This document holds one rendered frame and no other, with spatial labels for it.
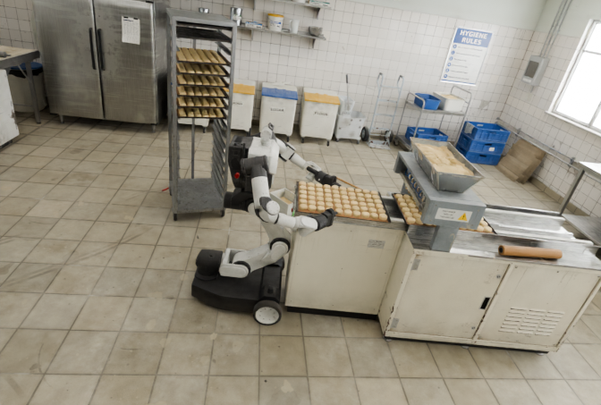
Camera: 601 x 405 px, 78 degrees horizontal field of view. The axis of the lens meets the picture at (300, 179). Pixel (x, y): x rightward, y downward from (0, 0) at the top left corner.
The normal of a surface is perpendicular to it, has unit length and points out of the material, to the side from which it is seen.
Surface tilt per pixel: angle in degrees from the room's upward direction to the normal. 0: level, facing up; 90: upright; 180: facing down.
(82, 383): 0
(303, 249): 90
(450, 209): 90
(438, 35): 90
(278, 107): 92
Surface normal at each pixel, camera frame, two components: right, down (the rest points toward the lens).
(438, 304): 0.01, 0.45
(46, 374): 0.15, -0.88
